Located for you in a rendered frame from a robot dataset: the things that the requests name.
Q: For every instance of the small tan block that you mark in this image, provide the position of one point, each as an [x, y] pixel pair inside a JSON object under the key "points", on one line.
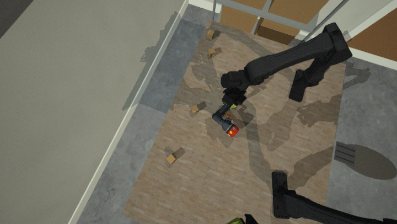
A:
{"points": [[194, 109], [211, 52], [210, 34], [171, 159]]}

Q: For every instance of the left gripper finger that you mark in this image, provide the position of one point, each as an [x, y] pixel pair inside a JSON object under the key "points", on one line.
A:
{"points": [[235, 221]]}

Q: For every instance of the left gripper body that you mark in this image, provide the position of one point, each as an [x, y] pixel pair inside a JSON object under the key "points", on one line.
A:
{"points": [[249, 219]]}

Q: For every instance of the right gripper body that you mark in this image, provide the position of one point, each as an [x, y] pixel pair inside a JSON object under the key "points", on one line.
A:
{"points": [[235, 102]]}

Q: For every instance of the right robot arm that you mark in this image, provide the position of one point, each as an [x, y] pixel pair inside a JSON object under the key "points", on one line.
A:
{"points": [[326, 51]]}

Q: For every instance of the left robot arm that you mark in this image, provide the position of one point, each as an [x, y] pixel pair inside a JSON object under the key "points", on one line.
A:
{"points": [[286, 204]]}

